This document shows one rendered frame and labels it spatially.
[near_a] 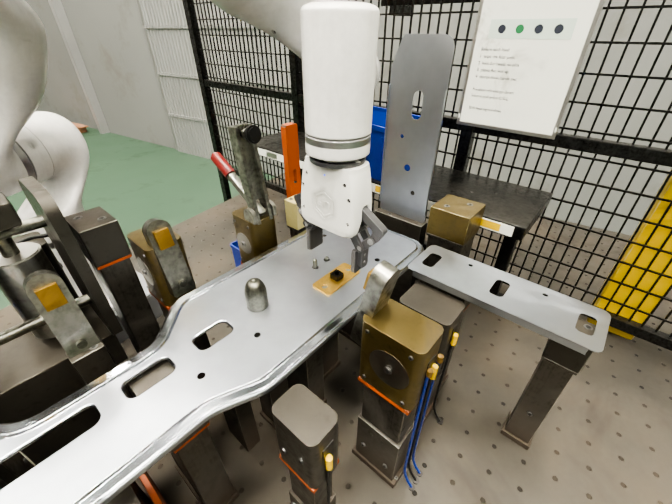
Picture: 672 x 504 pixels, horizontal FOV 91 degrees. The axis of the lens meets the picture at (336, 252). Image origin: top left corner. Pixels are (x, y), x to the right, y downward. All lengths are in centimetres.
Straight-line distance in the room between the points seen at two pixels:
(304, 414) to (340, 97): 35
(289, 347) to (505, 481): 47
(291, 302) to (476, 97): 67
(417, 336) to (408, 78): 46
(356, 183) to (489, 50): 58
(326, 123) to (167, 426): 37
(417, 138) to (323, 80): 33
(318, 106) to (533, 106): 60
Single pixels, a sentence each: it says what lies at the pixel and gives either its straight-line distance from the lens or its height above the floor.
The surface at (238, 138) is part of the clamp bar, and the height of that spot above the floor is 120.
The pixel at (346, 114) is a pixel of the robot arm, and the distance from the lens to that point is 40.
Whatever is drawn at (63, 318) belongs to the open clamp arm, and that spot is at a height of 104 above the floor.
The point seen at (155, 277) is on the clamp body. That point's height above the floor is 102.
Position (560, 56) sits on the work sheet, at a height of 130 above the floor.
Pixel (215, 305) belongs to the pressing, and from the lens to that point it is 54.
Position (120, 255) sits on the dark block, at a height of 107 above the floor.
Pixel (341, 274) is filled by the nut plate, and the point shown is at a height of 101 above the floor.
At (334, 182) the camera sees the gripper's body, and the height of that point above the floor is 118.
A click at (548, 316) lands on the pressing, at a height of 100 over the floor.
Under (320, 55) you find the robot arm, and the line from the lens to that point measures 40.
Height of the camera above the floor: 135
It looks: 34 degrees down
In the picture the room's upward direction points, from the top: straight up
